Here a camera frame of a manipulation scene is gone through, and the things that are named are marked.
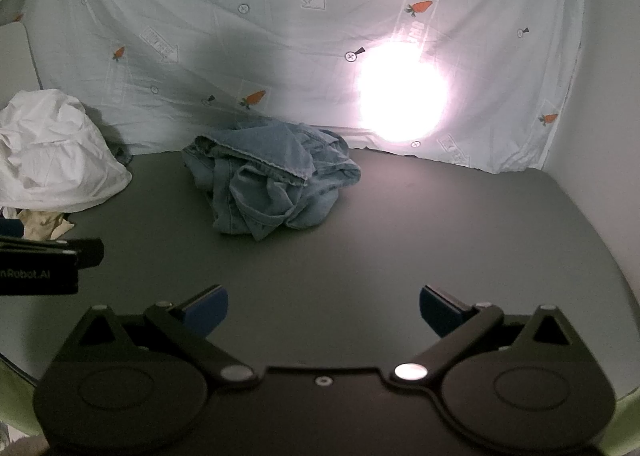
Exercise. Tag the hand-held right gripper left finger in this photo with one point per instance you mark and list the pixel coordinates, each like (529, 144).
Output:
(207, 312)

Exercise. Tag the light green cloth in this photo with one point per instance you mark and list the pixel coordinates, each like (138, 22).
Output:
(15, 411)

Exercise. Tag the blue denim garment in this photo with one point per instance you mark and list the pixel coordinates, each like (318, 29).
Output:
(270, 176)

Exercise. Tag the cream crumpled cloth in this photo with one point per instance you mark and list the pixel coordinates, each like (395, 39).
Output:
(42, 225)

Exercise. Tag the carrot print light sheet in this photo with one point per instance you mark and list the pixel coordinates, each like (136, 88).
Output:
(250, 11)

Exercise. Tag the white crumpled garment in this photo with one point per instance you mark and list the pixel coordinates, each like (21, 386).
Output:
(55, 156)

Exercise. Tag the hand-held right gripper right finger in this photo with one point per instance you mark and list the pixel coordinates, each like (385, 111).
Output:
(440, 312)

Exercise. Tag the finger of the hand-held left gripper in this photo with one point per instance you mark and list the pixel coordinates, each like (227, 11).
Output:
(87, 252)

